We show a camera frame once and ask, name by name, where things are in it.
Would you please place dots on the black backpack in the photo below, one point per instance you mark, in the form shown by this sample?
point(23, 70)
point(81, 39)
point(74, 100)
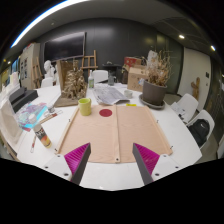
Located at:
point(199, 131)

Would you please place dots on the peach canvas mat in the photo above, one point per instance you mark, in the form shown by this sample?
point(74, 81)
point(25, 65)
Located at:
point(100, 136)

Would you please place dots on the grey pot with dried plant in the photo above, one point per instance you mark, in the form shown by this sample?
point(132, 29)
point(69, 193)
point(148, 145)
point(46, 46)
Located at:
point(154, 92)

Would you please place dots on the flat round red coaster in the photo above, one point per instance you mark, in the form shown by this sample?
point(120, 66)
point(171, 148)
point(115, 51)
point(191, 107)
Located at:
point(105, 112)

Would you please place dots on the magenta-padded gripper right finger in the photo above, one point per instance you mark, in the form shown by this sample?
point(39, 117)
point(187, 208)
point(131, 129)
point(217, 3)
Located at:
point(166, 165)

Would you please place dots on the white plaster bust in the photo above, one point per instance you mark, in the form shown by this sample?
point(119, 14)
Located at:
point(49, 68)

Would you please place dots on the grey plant saucer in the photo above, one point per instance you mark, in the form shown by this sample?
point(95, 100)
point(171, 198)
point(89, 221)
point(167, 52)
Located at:
point(146, 102)

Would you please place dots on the white cabinet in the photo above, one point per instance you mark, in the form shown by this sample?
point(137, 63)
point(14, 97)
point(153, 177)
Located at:
point(29, 65)

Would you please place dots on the black wall screen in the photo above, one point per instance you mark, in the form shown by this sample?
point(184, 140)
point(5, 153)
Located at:
point(65, 46)

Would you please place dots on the wooden figure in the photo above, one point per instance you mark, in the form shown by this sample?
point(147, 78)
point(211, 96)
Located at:
point(196, 89)

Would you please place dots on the wooden easel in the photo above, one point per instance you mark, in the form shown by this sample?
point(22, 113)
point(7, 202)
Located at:
point(95, 61)
point(36, 71)

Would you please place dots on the red box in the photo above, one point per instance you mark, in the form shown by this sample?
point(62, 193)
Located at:
point(131, 61)

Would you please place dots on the dark-labelled clear drink bottle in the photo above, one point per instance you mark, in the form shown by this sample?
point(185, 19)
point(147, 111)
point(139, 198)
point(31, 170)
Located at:
point(42, 136)

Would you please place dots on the yellow-green mug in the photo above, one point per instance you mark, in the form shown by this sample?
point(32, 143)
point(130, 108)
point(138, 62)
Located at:
point(84, 106)

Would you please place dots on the brown cardboard box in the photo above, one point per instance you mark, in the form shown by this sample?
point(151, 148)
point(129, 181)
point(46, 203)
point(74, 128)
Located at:
point(135, 80)

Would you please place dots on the yellow tag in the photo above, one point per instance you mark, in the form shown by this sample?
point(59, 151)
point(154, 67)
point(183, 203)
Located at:
point(131, 105)

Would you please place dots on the wooden stick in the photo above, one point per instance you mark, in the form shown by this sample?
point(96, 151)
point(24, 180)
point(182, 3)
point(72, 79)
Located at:
point(51, 117)

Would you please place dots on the clear spray bottle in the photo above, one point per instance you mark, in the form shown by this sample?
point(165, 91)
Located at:
point(91, 80)

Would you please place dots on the white chair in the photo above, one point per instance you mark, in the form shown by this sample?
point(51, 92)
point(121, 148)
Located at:
point(188, 103)
point(46, 82)
point(206, 116)
point(100, 76)

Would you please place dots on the white canvas bag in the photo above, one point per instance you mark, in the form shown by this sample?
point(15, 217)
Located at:
point(8, 125)

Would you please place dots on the black box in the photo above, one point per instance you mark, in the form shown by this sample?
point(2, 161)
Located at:
point(26, 100)
point(16, 94)

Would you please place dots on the grey newspaper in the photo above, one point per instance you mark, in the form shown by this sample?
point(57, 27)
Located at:
point(108, 95)

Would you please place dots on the small glass jar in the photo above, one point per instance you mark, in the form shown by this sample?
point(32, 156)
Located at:
point(128, 94)

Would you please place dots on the colourful painting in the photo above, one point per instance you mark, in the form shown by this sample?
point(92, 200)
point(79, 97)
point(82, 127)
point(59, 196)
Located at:
point(31, 115)

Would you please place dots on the golden sculpture on wooden board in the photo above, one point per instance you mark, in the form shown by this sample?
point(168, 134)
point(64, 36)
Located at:
point(74, 83)

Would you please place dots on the small paint jar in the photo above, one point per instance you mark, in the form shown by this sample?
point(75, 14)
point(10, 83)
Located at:
point(51, 108)

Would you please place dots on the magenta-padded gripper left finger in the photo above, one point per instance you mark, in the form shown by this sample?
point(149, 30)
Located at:
point(56, 165)

